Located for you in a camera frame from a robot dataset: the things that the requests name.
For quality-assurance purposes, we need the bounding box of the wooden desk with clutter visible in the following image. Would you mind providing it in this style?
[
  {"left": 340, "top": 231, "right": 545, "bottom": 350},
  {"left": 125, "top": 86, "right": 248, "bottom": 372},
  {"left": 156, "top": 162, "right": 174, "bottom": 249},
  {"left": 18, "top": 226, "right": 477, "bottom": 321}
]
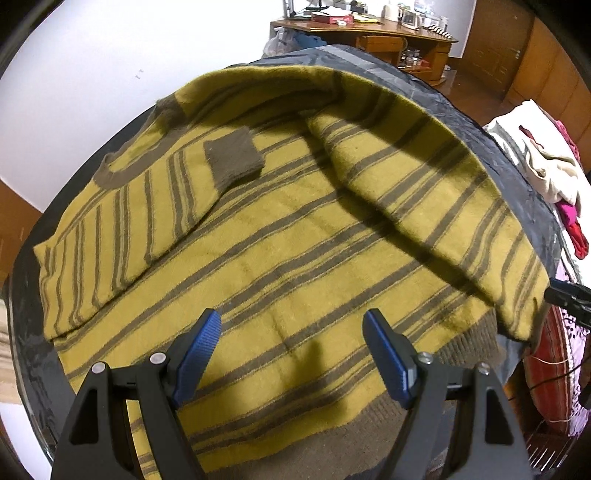
[{"left": 270, "top": 1, "right": 456, "bottom": 86}]

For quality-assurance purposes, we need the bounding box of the dark grey table cover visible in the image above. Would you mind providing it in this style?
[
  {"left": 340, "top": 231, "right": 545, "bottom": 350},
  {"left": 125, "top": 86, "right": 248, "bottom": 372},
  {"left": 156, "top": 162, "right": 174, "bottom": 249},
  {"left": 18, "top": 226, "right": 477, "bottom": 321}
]
[{"left": 8, "top": 43, "right": 574, "bottom": 462}]

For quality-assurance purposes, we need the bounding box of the plastic bag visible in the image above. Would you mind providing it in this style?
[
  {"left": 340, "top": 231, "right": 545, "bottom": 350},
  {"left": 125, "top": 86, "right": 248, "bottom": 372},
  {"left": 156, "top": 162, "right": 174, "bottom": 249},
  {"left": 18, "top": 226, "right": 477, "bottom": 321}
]
[{"left": 263, "top": 27, "right": 301, "bottom": 58}]

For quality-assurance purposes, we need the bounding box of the pile of clothes on bed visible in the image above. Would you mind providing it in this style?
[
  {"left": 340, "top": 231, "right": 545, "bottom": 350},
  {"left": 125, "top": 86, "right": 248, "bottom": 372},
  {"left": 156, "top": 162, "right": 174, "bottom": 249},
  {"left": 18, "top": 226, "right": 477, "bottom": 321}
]
[{"left": 485, "top": 100, "right": 590, "bottom": 260}]

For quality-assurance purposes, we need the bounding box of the mustard striped knit sweater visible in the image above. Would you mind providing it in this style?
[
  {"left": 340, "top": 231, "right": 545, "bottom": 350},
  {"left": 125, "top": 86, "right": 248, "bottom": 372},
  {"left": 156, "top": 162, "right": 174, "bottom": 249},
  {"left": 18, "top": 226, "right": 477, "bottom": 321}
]
[{"left": 34, "top": 65, "right": 548, "bottom": 479}]

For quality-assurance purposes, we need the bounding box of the wooden wardrobe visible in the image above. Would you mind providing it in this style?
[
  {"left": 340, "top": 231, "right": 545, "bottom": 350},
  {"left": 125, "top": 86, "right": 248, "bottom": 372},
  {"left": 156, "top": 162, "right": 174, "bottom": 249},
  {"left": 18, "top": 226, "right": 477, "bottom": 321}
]
[{"left": 459, "top": 1, "right": 590, "bottom": 148}]

